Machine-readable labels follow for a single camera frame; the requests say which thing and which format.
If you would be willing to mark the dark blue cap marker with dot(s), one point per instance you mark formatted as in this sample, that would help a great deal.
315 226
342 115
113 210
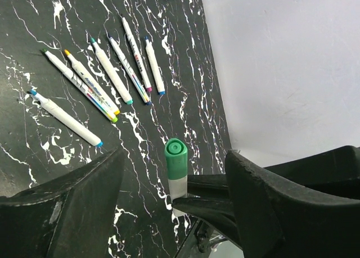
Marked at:
154 67

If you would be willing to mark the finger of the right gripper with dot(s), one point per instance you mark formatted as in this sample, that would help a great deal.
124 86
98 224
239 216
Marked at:
334 172
222 214

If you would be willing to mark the teal cap marker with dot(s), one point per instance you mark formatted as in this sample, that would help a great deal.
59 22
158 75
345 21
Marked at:
111 72

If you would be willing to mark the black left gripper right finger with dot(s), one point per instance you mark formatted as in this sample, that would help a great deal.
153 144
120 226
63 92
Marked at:
285 219

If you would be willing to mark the light blue cap marker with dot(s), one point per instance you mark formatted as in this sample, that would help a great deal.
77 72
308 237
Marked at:
129 70

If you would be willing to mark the purple cap marker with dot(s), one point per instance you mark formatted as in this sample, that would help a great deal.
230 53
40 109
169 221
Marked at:
137 55

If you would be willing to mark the yellow cap marker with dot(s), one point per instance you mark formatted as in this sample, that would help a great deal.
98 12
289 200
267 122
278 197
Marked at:
88 78

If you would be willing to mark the dark green cap marker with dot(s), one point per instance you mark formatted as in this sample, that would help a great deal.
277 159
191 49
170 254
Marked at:
176 156

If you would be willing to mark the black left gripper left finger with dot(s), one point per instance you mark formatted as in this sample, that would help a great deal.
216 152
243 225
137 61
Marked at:
70 216

